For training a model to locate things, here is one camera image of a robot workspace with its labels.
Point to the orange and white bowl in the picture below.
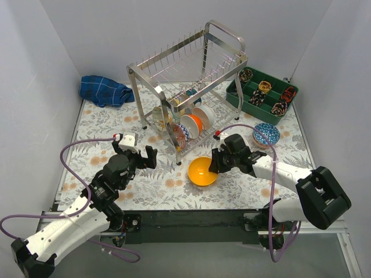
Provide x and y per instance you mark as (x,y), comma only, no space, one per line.
(193,124)

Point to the blue plaid cloth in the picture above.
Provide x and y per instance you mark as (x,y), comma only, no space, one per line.
(103,91)

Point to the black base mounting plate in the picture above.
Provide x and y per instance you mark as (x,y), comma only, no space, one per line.
(193,226)

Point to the rolled brown patterned sock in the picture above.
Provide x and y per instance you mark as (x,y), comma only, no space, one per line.
(279,109)

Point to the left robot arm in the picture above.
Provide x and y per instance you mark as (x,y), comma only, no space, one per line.
(92,212)

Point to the white bowl red diamond pattern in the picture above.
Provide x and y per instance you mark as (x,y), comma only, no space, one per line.
(263,132)

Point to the floral table mat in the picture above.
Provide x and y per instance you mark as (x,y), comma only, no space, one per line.
(167,186)

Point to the rolled yellow sock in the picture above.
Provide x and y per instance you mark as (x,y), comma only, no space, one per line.
(264,86)

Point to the cream floral bowl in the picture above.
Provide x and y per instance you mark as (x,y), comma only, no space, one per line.
(173,117)

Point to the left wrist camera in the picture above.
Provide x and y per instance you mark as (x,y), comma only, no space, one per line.
(126,141)

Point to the blue zigzag patterned bowl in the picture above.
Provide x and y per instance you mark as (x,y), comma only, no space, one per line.
(185,131)

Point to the white grey-rimmed bowl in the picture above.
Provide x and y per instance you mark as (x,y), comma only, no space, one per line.
(206,115)

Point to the rolled dark floral sock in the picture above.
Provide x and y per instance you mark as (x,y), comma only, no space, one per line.
(245,75)

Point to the yellow bowl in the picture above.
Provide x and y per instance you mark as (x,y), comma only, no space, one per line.
(198,172)

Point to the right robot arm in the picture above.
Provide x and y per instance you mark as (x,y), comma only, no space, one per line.
(321,200)

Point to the dark teal bowl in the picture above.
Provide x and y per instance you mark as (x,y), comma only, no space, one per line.
(190,92)

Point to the red patterned bowl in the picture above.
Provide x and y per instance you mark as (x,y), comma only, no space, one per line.
(180,137)

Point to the green compartment tray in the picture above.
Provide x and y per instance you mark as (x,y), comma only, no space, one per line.
(265,97)

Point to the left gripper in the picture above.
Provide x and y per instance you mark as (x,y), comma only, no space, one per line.
(138,157)

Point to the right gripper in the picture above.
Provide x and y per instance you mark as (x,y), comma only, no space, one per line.
(221,160)

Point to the steel two-tier dish rack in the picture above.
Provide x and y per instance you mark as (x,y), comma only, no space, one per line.
(204,64)

